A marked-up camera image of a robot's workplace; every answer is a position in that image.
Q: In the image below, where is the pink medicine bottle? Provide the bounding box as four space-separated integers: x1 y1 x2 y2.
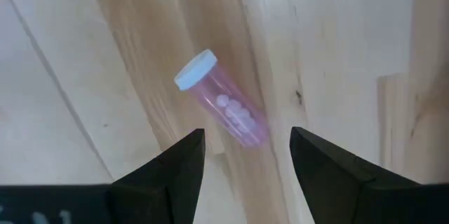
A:
173 48 271 149

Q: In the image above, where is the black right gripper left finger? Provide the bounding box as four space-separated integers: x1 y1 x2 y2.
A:
111 128 206 224

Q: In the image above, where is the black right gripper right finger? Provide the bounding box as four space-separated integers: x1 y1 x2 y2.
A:
289 126 449 224

